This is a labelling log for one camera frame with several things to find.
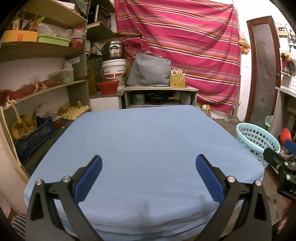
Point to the kitchen counter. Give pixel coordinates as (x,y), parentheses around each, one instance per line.
(284,113)

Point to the brown framed door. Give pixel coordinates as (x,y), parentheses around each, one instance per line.
(265,74)

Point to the white plastic bucket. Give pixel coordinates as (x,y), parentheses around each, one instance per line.
(113,69)

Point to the red plastic lid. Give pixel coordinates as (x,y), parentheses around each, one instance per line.
(285,135)

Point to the red woven basket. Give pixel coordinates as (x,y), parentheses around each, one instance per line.
(108,87)

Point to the dark blue plastic crate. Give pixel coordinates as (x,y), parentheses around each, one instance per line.
(25,146)

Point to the white cabinet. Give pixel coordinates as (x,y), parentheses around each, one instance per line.
(100,102)

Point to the yellow egg tray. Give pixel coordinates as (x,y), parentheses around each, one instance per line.
(73,112)

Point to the stacked steel pots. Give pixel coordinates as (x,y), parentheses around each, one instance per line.
(285,153)

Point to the wooden shelf unit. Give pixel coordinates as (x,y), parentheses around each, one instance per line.
(44,55)

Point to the light blue tablecloth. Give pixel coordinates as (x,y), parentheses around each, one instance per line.
(149,188)

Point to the green plastic tray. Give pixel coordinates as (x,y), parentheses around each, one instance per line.
(53,40)

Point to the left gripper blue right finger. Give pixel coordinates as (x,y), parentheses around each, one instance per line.
(253,221)

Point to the oil bottle yellow label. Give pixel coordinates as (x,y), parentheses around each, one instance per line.
(206,107)

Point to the yellow box on shelf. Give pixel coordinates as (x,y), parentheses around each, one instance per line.
(19,36)

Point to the grey fabric cover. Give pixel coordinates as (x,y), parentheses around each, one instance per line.
(148,70)

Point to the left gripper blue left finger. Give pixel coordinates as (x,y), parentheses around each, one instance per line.
(43,221)

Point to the steel cooking pot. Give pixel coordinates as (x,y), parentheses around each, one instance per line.
(113,50)

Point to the grey low shelf table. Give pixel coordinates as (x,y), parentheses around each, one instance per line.
(151,96)

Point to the light blue plastic basket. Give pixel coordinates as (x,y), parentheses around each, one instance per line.
(256,140)

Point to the red striped hanging cloth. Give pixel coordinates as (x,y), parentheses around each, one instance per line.
(199,37)

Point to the person's right hand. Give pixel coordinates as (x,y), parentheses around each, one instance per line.
(283,220)

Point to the green bin with bag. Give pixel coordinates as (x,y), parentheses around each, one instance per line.
(268,121)

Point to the yellow utensil box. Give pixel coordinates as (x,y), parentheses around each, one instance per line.
(178,78)

